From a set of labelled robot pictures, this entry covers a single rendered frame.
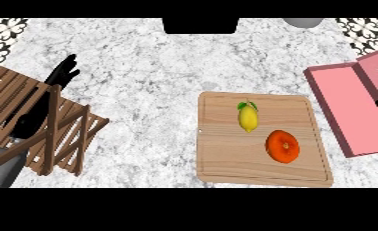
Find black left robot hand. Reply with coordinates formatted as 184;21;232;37
8;53;82;140

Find wooden cutting board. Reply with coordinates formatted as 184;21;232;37
195;91;336;188

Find orange squash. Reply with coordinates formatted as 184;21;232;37
265;129;302;165

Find pink cardboard box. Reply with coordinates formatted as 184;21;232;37
303;50;378;159

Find brown wooden slatted rack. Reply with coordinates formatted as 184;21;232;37
0;65;111;177

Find black appliance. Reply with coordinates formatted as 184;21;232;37
163;17;241;35

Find yellow lemon with leaf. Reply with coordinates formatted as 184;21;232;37
237;99;260;134

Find grey round container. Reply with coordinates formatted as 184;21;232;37
284;17;325;29

